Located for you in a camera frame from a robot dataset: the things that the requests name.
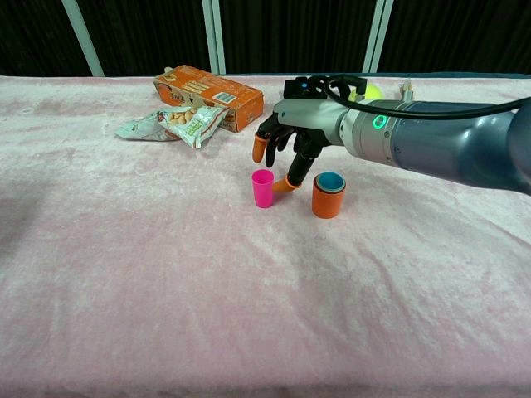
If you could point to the light blue plastic cup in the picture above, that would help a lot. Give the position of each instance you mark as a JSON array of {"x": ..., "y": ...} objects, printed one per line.
[{"x": 331, "y": 181}]

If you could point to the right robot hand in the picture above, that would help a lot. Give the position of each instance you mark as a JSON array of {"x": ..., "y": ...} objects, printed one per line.
[{"x": 311, "y": 118}]

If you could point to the white partition frame post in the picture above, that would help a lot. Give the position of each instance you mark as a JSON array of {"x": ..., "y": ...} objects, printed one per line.
[
  {"x": 85, "y": 41},
  {"x": 378, "y": 37},
  {"x": 213, "y": 37}
]

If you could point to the white snack bag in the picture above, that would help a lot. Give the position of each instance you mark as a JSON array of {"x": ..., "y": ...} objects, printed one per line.
[{"x": 191, "y": 124}]

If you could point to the pink plastic cup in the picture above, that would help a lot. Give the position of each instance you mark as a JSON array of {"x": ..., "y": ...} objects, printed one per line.
[{"x": 263, "y": 190}]

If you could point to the pink velvet cloth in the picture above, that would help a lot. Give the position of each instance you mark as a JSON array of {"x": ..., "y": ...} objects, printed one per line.
[{"x": 166, "y": 269}]

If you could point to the orange cardboard box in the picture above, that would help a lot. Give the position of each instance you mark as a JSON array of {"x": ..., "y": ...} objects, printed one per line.
[{"x": 215, "y": 93}]

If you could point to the yellow tennis ball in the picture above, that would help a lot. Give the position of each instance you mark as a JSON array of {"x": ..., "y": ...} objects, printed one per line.
[{"x": 375, "y": 92}]

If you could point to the orange plastic cup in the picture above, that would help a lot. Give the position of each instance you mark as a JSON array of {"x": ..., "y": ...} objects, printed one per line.
[{"x": 327, "y": 205}]

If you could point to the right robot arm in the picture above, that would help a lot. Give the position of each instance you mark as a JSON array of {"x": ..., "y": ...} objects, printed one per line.
[{"x": 435, "y": 145}]

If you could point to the bundle of wooden sticks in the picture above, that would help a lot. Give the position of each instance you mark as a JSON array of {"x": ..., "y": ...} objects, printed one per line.
[{"x": 406, "y": 89}]

